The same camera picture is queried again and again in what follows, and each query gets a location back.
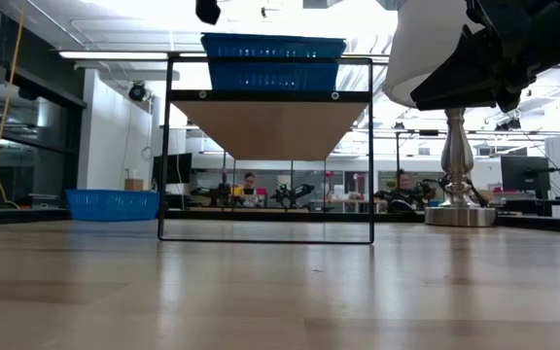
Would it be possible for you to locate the black round mounted camera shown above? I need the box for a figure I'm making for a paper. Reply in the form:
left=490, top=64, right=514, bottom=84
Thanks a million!
left=127, top=81, right=148, bottom=103

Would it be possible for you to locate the white shade silver table lamp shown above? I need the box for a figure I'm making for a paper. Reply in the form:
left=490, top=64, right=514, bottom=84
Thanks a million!
left=383, top=0, right=498, bottom=228

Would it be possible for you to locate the person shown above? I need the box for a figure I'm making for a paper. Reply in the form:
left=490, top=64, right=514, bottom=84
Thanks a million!
left=374, top=168, right=430, bottom=214
left=239, top=171, right=261, bottom=209

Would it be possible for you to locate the blue plastic basket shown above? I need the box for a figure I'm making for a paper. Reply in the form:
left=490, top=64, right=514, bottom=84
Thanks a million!
left=208, top=56, right=340, bottom=92
left=199, top=32, right=348, bottom=60
left=64, top=188, right=160, bottom=223

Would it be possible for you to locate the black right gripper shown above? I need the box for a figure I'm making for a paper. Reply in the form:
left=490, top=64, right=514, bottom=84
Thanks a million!
left=409, top=0, right=560, bottom=113

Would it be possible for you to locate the black monitor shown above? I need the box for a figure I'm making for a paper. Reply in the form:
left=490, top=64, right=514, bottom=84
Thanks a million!
left=500, top=155, right=551, bottom=193
left=152, top=152, right=193, bottom=186

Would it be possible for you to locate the yellow cable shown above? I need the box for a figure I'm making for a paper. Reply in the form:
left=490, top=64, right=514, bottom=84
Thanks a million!
left=0, top=0, right=27, bottom=210

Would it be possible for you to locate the white ceiling light strip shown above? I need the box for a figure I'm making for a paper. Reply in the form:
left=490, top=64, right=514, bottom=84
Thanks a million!
left=58, top=50, right=169, bottom=61

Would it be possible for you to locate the wooden shelf black metal frame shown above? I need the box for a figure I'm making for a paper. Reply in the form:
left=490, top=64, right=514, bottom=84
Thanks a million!
left=157, top=56, right=376, bottom=245

